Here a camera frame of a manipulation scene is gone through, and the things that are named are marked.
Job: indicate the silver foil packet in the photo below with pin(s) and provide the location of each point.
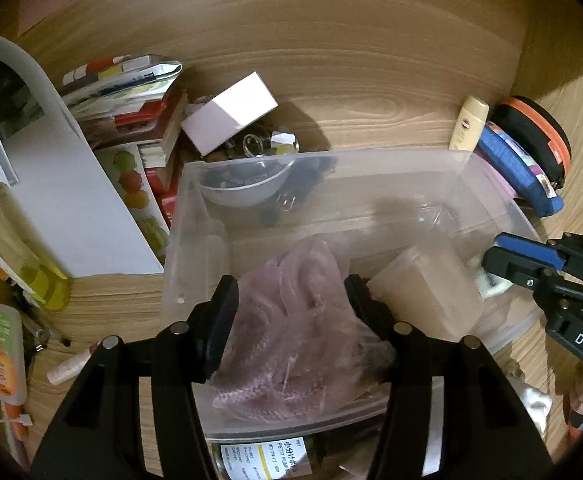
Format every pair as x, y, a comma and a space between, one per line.
536, 402

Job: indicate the translucent white plastic box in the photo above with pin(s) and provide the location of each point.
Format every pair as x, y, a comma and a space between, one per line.
429, 292

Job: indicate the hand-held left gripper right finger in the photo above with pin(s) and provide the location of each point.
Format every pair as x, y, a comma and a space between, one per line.
364, 305

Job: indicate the fruit print card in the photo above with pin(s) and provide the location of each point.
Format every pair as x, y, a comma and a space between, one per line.
139, 200

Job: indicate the pink item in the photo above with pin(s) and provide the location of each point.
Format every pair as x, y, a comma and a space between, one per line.
291, 340

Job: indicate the cream lotion tube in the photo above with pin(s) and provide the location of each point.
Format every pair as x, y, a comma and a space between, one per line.
469, 122

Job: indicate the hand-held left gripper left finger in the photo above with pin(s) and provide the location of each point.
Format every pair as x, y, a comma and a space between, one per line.
219, 332

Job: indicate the clear bowl of dark beads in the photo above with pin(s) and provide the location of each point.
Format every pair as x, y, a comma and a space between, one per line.
246, 185

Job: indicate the blue zip pouch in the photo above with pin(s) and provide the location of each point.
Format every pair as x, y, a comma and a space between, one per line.
519, 172

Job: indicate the small white black item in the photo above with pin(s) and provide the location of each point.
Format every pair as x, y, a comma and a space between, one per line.
489, 285

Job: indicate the green orange tube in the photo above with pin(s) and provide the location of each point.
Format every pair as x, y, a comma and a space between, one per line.
5, 355

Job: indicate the yellow green glass bottle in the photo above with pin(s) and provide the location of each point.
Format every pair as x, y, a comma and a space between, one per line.
31, 265

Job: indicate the black orange hard case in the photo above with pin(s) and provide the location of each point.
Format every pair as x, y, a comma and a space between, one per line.
539, 137

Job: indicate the dark bottle with white label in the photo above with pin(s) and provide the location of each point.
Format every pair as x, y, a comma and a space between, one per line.
259, 460

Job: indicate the stack of books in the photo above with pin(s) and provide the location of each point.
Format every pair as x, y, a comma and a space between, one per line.
131, 105

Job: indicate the clear plastic storage bin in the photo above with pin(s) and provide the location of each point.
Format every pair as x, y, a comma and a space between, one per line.
371, 195

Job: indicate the white open booklet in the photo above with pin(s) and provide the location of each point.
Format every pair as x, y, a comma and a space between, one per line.
46, 160

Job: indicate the small glass jar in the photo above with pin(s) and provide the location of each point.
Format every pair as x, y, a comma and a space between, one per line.
254, 144

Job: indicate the white cardboard box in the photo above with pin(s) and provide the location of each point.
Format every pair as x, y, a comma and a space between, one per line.
229, 112

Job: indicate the small white pink tube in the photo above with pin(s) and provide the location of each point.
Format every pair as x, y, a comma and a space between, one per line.
69, 367

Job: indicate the wooden desktop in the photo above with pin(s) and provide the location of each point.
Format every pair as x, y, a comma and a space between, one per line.
371, 60

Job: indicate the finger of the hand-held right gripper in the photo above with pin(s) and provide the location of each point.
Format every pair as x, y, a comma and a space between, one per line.
526, 250
509, 266

